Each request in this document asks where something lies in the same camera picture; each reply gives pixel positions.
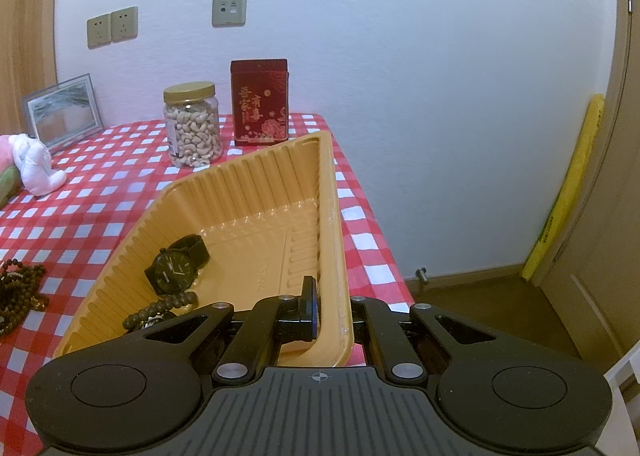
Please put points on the black round-face watch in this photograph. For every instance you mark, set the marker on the black round-face watch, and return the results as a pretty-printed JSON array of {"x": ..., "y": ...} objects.
[{"x": 172, "y": 268}]

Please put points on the white furniture corner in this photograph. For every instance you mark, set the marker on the white furniture corner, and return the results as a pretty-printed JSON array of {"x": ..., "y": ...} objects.
[{"x": 625, "y": 371}]

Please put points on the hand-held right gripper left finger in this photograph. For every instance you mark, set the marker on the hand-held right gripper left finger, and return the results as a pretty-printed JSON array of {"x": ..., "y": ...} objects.
[{"x": 311, "y": 311}]

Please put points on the long dark wooden bead strand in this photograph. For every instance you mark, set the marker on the long dark wooden bead strand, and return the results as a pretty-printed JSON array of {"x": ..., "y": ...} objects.
[{"x": 17, "y": 296}]

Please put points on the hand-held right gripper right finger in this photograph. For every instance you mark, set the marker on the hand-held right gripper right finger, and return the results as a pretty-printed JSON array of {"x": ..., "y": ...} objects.
[{"x": 366, "y": 312}]

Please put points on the silver picture frame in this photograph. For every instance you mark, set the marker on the silver picture frame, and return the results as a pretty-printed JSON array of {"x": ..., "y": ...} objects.
[{"x": 62, "y": 113}]

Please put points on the wooden door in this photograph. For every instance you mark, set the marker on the wooden door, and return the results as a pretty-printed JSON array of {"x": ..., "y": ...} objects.
[{"x": 610, "y": 186}]

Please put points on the beige wall power socket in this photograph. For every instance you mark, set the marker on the beige wall power socket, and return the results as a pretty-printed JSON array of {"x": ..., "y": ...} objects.
[
  {"x": 99, "y": 31},
  {"x": 124, "y": 24}
]

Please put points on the dark red tin box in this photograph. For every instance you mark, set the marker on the dark red tin box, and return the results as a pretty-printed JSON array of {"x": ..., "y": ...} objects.
[{"x": 259, "y": 105}]

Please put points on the beige wall outlet plate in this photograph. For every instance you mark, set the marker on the beige wall outlet plate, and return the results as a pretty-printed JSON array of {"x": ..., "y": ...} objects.
[{"x": 229, "y": 9}]

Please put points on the clear jar of nuts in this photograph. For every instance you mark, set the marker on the clear jar of nuts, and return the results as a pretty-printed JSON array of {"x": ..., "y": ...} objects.
[{"x": 194, "y": 135}]

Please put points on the metal door stop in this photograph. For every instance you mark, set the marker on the metal door stop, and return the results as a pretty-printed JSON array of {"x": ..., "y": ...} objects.
[{"x": 422, "y": 275}]

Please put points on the orange plastic tray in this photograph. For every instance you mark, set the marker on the orange plastic tray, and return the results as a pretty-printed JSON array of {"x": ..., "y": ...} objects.
[{"x": 250, "y": 206}]

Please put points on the red white checkered tablecloth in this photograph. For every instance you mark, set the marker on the red white checkered tablecloth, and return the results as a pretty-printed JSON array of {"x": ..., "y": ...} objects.
[{"x": 100, "y": 196}]

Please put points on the white plush toy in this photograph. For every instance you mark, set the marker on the white plush toy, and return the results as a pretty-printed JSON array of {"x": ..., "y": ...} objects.
[{"x": 37, "y": 163}]

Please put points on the light wooden panel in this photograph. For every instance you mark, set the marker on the light wooden panel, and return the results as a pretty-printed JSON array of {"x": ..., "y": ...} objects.
[{"x": 25, "y": 35}]

